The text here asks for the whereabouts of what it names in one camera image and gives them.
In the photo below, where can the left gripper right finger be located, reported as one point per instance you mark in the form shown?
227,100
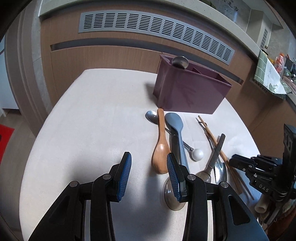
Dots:
185,186

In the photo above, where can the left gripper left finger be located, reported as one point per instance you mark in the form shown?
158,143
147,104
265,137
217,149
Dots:
111,186

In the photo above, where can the black handled steel spoon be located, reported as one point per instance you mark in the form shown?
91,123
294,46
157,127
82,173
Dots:
169,197

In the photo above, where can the wooden spoon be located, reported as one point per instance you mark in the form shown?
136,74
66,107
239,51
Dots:
162,149

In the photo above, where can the grey blue plastic spoon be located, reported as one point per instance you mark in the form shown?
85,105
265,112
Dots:
175,122

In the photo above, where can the purple plastic utensil holder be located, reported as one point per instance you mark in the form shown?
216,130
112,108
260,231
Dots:
196,89

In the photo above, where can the green checked towel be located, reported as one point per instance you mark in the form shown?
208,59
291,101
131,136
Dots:
269,79

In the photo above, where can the orange bottle on counter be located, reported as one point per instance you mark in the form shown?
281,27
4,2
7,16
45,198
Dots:
279,63

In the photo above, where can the red floor mat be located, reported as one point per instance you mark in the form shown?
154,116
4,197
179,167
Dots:
5,133

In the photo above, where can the steel ladle in holder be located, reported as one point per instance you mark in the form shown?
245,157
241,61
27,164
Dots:
180,62

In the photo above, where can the white cabinet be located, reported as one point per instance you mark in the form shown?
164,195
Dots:
8,101

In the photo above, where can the grey ventilation grille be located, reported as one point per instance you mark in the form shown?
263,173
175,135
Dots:
155,25

